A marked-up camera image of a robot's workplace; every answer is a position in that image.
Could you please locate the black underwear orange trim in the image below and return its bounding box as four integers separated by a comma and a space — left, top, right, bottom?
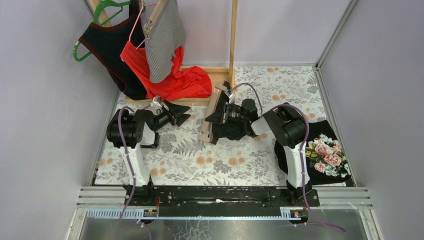
211, 92, 257, 145

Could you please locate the grey striped underwear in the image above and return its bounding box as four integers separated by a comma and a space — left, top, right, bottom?
145, 0, 187, 84

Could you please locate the wooden clip hanger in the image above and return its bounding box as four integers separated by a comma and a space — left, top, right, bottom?
143, 0, 168, 38

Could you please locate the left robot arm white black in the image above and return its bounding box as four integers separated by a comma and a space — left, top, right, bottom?
106, 100, 191, 187

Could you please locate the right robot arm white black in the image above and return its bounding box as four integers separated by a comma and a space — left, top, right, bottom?
204, 98, 310, 189

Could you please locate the green plastic hanger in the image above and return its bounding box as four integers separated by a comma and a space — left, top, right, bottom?
72, 0, 142, 62

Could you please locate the wooden clothes rack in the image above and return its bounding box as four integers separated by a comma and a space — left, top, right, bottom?
89, 0, 239, 108

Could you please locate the dark tank top red trim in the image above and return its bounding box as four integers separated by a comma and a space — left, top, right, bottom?
79, 0, 147, 101

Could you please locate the black floral garment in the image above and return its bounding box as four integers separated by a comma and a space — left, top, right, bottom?
274, 119, 355, 186

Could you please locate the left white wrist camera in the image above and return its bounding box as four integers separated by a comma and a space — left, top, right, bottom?
150, 95, 163, 108

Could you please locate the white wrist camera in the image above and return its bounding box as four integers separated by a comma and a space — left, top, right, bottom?
224, 89, 235, 104
150, 95, 163, 108

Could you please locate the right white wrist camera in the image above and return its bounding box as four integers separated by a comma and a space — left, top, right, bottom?
224, 89, 235, 104

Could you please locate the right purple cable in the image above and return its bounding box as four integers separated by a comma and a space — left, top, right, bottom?
228, 82, 347, 234

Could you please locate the purple cable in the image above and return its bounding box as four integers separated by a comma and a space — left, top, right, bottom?
228, 82, 347, 234
114, 105, 152, 240

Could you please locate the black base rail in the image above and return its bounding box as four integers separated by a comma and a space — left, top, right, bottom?
123, 185, 320, 218

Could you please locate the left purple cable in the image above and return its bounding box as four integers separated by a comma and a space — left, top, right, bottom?
114, 105, 152, 240

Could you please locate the pink wire hanger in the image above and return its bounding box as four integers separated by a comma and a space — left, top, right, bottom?
128, 0, 158, 42

